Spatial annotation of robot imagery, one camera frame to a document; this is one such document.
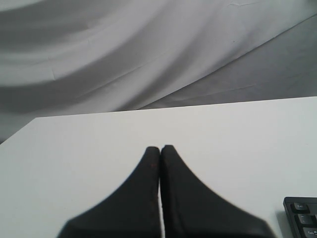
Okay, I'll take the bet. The grey backdrop cloth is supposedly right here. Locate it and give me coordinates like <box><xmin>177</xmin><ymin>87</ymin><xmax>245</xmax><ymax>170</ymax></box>
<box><xmin>0</xmin><ymin>0</ymin><xmax>317</xmax><ymax>141</ymax></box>

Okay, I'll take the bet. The black acer keyboard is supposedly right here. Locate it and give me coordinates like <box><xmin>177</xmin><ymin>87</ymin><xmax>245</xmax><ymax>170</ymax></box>
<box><xmin>283</xmin><ymin>197</ymin><xmax>317</xmax><ymax>238</ymax></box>

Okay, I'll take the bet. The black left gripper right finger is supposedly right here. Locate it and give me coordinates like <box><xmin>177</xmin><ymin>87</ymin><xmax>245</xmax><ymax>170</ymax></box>
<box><xmin>160</xmin><ymin>145</ymin><xmax>274</xmax><ymax>238</ymax></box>

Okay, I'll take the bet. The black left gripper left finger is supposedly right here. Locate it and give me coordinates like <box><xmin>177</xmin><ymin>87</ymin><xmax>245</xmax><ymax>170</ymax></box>
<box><xmin>58</xmin><ymin>147</ymin><xmax>160</xmax><ymax>238</ymax></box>

